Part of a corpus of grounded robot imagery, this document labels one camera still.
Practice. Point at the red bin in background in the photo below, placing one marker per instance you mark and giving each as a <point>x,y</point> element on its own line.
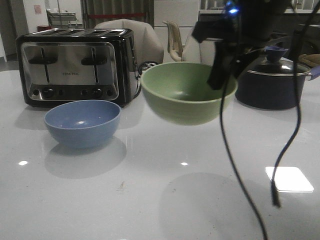
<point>43,28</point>

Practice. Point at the white cabinet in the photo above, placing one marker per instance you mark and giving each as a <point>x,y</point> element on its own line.
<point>182,12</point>

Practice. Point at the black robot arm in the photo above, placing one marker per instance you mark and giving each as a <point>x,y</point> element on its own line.
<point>268,13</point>

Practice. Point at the beige armchair left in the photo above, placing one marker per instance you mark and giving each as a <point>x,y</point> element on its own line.
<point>148,47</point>

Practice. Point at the black and chrome toaster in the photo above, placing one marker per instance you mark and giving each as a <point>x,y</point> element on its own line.
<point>58,66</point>

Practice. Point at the black appliance at right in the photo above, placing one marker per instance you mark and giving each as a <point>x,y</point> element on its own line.
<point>310,42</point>

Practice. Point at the metal cart in background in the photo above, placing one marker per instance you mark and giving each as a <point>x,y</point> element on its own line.
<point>64,13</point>

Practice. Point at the dark blue cooking pot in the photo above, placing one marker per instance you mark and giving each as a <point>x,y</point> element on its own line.
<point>272,92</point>

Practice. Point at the cream plastic chair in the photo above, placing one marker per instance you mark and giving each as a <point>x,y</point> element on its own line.
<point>174,41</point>

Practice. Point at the beige armchair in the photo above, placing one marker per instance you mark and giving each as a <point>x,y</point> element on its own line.
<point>148,47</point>
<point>195,52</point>

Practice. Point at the glass pot lid blue knob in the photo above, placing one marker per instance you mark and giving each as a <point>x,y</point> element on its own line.
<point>273,64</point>

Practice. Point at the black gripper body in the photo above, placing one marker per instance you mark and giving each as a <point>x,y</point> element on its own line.
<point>218,38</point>

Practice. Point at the green bowl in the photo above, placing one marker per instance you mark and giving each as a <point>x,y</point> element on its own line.
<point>178,92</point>

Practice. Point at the beige armchair right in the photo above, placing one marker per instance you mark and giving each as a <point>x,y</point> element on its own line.
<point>195,52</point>

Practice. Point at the blue bowl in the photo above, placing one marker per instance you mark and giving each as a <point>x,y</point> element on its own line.
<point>84,123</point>

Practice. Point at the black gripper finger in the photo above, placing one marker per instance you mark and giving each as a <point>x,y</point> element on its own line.
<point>229,60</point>

